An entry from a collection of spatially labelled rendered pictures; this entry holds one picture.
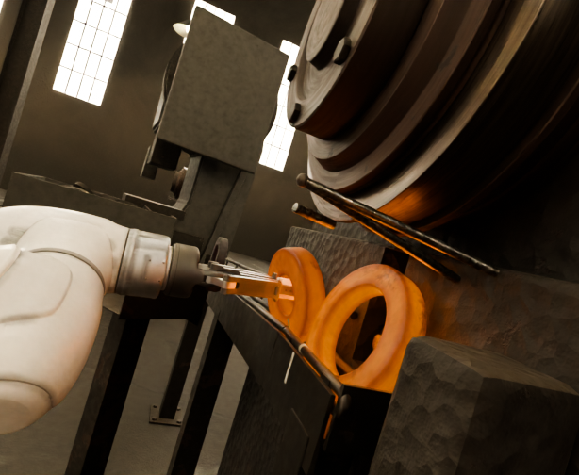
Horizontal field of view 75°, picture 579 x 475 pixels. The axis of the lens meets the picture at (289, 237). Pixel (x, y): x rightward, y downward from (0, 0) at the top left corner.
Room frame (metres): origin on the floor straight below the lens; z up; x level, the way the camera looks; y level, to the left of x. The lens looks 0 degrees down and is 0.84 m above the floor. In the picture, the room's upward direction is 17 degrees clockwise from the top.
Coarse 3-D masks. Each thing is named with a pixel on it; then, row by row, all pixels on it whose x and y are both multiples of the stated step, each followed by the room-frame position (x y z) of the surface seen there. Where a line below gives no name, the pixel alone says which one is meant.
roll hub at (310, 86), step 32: (320, 0) 0.54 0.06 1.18; (352, 0) 0.40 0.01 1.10; (384, 0) 0.33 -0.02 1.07; (416, 0) 0.34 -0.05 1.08; (320, 32) 0.46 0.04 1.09; (352, 32) 0.37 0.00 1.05; (384, 32) 0.35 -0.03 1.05; (320, 64) 0.46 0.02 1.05; (352, 64) 0.36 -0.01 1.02; (384, 64) 0.36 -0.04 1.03; (288, 96) 0.56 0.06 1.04; (320, 96) 0.41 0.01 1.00; (352, 96) 0.39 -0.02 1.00; (320, 128) 0.45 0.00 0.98
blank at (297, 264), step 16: (288, 256) 0.60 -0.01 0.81; (304, 256) 0.58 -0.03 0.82; (272, 272) 0.65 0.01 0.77; (288, 272) 0.60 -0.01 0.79; (304, 272) 0.55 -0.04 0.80; (320, 272) 0.56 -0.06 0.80; (304, 288) 0.55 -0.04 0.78; (320, 288) 0.55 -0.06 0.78; (272, 304) 0.66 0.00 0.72; (288, 304) 0.64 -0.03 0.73; (304, 304) 0.55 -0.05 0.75; (320, 304) 0.55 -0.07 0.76; (288, 320) 0.60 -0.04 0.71; (304, 320) 0.55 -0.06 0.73; (304, 336) 0.57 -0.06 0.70
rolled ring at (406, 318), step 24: (336, 288) 0.54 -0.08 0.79; (360, 288) 0.50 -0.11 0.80; (384, 288) 0.45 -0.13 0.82; (408, 288) 0.42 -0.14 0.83; (336, 312) 0.52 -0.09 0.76; (408, 312) 0.40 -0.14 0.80; (312, 336) 0.52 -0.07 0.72; (336, 336) 0.52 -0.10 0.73; (384, 336) 0.40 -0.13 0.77; (408, 336) 0.39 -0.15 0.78; (384, 360) 0.39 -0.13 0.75; (360, 384) 0.40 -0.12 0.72; (384, 384) 0.39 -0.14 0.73
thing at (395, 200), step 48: (528, 0) 0.28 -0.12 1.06; (576, 0) 0.28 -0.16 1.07; (528, 48) 0.28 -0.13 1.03; (576, 48) 0.30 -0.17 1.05; (480, 96) 0.30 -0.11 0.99; (528, 96) 0.31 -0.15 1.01; (432, 144) 0.34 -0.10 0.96; (480, 144) 0.33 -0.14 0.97; (384, 192) 0.40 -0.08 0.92; (432, 192) 0.38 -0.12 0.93
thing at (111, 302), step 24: (120, 312) 0.72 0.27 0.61; (144, 312) 0.76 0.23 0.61; (168, 312) 0.80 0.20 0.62; (192, 312) 0.86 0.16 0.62; (120, 336) 0.82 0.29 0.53; (144, 336) 0.87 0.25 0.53; (120, 360) 0.83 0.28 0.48; (96, 384) 0.84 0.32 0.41; (120, 384) 0.84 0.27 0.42; (96, 408) 0.82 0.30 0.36; (120, 408) 0.86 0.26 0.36; (96, 432) 0.83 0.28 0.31; (72, 456) 0.85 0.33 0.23; (96, 456) 0.84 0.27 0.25
